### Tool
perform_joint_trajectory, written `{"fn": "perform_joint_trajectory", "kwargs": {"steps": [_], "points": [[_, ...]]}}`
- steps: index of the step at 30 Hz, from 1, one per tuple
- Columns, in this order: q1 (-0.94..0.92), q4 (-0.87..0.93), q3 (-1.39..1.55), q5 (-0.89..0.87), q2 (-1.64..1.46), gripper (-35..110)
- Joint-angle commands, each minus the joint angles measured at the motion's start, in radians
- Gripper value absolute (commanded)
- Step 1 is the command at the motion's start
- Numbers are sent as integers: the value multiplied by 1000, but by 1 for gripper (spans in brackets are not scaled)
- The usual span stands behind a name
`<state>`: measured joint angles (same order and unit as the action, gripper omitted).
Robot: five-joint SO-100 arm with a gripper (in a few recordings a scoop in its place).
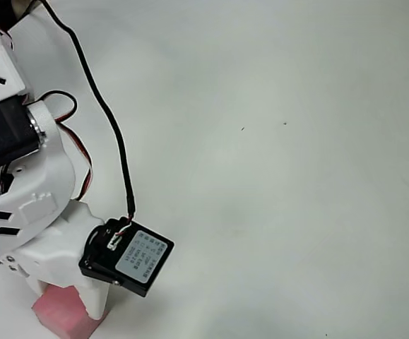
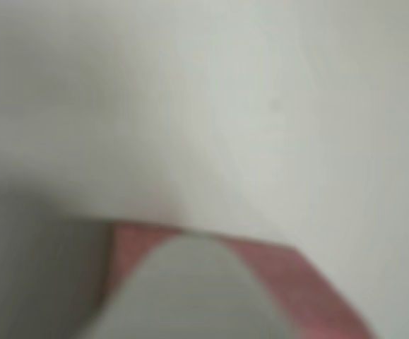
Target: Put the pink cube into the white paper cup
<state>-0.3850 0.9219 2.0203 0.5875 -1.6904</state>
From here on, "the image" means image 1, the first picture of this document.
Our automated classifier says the pink foam cube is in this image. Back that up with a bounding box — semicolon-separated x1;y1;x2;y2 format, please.
31;284;102;336

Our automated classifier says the black camera module with label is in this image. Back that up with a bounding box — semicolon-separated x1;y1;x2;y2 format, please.
78;215;175;298

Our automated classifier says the red and black servo wire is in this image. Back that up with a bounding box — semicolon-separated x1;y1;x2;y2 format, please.
22;90;95;203

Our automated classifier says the thick black camera cable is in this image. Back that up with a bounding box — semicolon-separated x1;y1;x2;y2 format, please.
41;0;137;222

